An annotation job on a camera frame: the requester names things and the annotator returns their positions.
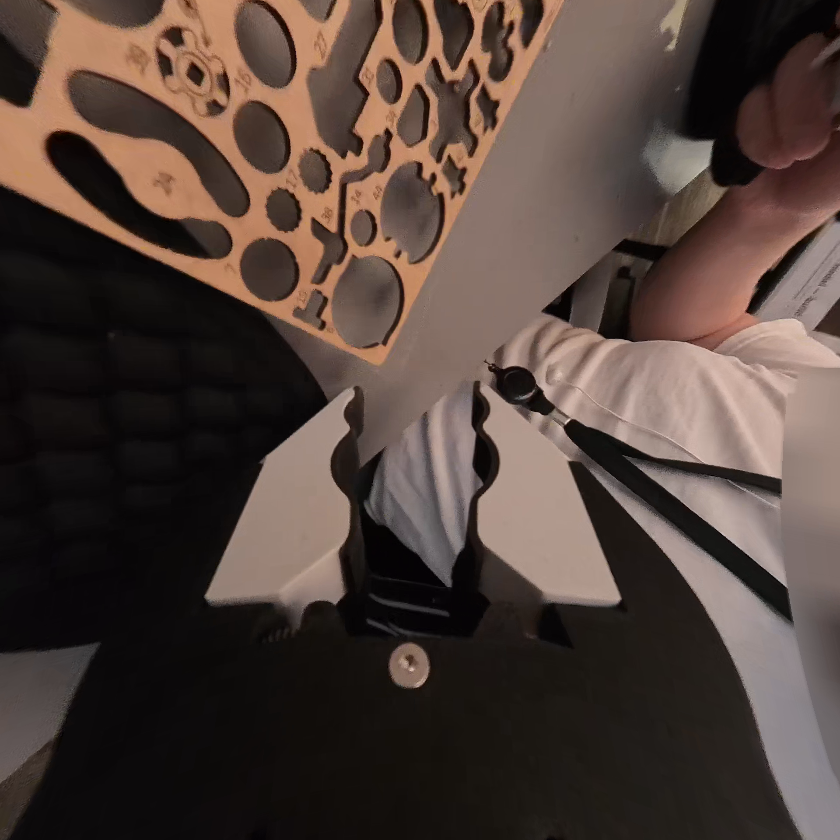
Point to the laser-cut wooden parts sheet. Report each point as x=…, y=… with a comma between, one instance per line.
x=164, y=184

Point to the person's right hand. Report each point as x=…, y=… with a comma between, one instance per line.
x=794, y=111

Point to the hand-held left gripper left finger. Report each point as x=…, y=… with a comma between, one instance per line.
x=289, y=525

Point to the black badge reel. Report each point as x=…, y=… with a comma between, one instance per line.
x=518, y=386

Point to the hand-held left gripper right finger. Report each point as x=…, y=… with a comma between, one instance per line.
x=544, y=525

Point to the person's white t-shirt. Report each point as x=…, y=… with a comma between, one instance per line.
x=656, y=407

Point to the person's right forearm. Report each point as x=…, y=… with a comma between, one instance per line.
x=689, y=282

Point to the black mesh wrist pad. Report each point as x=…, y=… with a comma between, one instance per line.
x=131, y=426

